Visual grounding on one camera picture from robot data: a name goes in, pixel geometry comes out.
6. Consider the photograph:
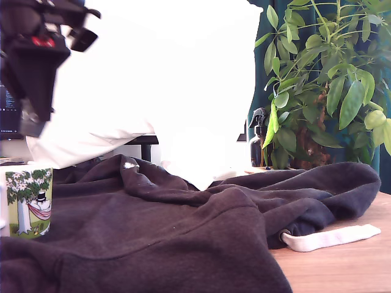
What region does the black computer monitor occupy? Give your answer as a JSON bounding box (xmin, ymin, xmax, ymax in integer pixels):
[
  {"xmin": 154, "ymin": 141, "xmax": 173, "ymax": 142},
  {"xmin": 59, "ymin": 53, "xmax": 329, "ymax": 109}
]
[{"xmin": 0, "ymin": 81, "xmax": 25, "ymax": 142}]

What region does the white cloth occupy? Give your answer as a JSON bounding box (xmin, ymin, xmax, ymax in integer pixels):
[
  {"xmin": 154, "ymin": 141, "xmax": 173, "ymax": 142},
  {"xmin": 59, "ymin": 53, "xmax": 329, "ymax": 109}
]
[{"xmin": 26, "ymin": 0, "xmax": 264, "ymax": 192}]

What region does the cartoon print green mug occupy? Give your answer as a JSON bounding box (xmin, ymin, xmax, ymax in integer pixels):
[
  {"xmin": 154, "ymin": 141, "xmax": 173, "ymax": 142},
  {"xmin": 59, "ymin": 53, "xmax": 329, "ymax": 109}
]
[{"xmin": 0, "ymin": 167, "xmax": 54, "ymax": 239}]

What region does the black monitor stand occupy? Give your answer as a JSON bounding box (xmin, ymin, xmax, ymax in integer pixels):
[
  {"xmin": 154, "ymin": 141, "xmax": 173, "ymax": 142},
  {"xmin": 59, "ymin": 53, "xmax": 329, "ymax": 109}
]
[{"xmin": 123, "ymin": 133, "xmax": 160, "ymax": 162}]

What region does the dark hooded sweatshirt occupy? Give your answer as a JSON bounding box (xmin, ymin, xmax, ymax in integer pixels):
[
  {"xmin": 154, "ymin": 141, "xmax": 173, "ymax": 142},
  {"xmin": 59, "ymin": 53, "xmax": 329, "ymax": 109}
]
[{"xmin": 0, "ymin": 154, "xmax": 382, "ymax": 293}]

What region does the dark spray bottle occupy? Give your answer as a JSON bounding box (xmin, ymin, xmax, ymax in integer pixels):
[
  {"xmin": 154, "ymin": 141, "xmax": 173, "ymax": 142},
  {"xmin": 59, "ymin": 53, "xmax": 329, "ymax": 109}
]
[{"xmin": 247, "ymin": 107, "xmax": 271, "ymax": 168}]

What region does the green leafy houseplant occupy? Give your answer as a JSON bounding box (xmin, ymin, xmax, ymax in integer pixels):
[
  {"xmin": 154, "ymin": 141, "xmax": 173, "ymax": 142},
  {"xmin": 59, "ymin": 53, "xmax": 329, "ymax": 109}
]
[{"xmin": 255, "ymin": 0, "xmax": 391, "ymax": 170}]

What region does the white flat drawstring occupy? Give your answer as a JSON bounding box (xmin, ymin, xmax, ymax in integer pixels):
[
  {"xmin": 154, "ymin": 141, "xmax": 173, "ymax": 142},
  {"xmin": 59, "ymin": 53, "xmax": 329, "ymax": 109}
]
[{"xmin": 282, "ymin": 223, "xmax": 382, "ymax": 253}]

